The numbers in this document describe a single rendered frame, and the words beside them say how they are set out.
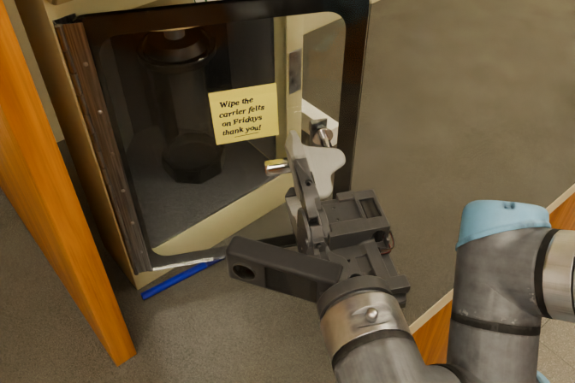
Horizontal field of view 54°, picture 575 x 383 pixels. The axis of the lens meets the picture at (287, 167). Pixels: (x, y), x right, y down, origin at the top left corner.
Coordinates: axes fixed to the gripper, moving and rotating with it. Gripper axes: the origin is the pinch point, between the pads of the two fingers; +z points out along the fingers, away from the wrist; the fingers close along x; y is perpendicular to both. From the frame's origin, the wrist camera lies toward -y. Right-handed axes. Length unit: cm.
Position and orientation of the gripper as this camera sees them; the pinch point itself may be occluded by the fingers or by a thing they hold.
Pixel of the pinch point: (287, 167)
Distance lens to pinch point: 65.3
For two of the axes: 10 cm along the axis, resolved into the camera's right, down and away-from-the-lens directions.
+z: -2.2, -6.7, 7.0
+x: 0.0, -7.2, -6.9
